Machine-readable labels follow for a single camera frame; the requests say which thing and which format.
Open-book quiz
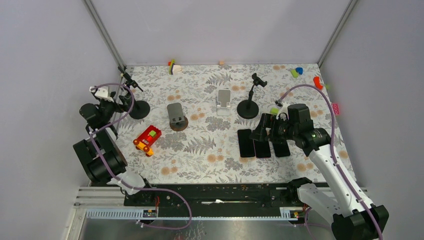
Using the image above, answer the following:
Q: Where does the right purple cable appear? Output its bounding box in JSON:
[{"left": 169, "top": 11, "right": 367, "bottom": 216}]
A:
[{"left": 276, "top": 83, "right": 384, "bottom": 240}]

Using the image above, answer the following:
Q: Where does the black tripod stand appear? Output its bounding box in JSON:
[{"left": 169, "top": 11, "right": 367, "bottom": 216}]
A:
[
  {"left": 236, "top": 73, "right": 268, "bottom": 120},
  {"left": 117, "top": 66, "right": 151, "bottom": 121}
]

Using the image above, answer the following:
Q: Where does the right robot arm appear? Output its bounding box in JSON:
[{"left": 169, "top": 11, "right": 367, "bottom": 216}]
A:
[{"left": 250, "top": 103, "right": 389, "bottom": 240}]

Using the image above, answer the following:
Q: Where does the white phone stand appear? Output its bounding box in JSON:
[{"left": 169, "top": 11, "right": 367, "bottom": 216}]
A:
[{"left": 216, "top": 89, "right": 231, "bottom": 116}]

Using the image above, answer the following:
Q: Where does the floral patterned mat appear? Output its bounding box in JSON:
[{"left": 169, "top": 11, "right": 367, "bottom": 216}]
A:
[{"left": 110, "top": 63, "right": 358, "bottom": 185}]

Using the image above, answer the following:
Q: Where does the green cylinder block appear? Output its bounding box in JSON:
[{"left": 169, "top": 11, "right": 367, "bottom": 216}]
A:
[{"left": 290, "top": 68, "right": 299, "bottom": 78}]

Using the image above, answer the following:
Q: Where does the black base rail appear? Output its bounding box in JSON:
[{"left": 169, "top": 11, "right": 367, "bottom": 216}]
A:
[{"left": 74, "top": 182, "right": 374, "bottom": 221}]

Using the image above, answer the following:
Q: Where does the teal phone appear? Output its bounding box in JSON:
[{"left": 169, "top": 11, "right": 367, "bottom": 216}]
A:
[{"left": 272, "top": 141, "right": 291, "bottom": 158}]

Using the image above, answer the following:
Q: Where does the red arch block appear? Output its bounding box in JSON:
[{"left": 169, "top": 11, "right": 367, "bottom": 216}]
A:
[{"left": 313, "top": 76, "right": 324, "bottom": 90}]

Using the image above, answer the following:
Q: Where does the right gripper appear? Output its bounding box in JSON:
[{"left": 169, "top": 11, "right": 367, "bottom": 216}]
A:
[{"left": 249, "top": 113, "right": 298, "bottom": 145}]

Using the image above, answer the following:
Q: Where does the colourful block stack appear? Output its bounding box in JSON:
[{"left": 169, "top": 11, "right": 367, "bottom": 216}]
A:
[{"left": 168, "top": 59, "right": 183, "bottom": 75}]

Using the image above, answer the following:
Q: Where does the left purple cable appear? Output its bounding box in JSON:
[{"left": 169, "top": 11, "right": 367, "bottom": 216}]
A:
[{"left": 89, "top": 82, "right": 193, "bottom": 231}]

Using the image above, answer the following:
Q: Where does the pink brick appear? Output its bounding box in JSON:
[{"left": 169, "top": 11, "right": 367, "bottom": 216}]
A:
[{"left": 332, "top": 103, "right": 341, "bottom": 116}]

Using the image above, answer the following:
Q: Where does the purple cable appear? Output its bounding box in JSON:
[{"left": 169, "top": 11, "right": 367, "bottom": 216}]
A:
[
  {"left": 276, "top": 83, "right": 384, "bottom": 240},
  {"left": 89, "top": 82, "right": 193, "bottom": 231}
]

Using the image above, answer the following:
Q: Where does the purple-edged black phone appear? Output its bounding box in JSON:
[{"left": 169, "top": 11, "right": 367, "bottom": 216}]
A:
[{"left": 253, "top": 140, "right": 271, "bottom": 159}]

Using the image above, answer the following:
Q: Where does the red yellow toy truck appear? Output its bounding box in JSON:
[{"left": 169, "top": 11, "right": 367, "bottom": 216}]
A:
[{"left": 133, "top": 125, "right": 162, "bottom": 157}]

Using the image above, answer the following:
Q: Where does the blue heart block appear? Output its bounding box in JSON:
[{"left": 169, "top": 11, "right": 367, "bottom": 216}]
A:
[{"left": 295, "top": 67, "right": 304, "bottom": 75}]

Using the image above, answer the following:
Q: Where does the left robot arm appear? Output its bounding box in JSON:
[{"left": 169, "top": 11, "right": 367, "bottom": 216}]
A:
[{"left": 72, "top": 100, "right": 155, "bottom": 206}]

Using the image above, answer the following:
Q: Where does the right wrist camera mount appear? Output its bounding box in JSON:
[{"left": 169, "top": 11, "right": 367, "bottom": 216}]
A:
[{"left": 275, "top": 99, "right": 289, "bottom": 118}]

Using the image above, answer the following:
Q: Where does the wooden-base grey phone stand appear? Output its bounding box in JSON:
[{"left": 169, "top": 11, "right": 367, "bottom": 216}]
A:
[{"left": 167, "top": 102, "right": 189, "bottom": 132}]

